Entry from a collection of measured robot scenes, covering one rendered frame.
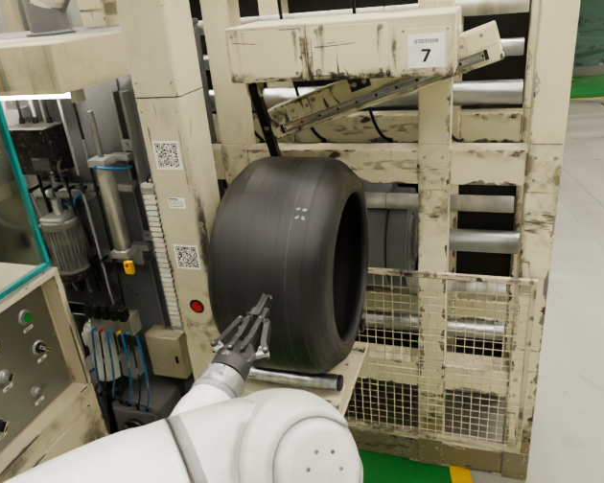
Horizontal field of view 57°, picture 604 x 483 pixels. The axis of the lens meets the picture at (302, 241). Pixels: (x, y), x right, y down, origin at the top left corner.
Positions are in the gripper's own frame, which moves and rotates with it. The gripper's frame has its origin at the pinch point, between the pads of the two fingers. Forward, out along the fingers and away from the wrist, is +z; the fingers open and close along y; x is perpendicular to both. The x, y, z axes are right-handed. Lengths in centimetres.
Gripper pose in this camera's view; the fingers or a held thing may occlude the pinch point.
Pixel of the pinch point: (262, 309)
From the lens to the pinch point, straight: 123.6
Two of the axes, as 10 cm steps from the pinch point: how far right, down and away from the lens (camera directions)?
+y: -9.5, -0.5, 3.1
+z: 2.9, -5.5, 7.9
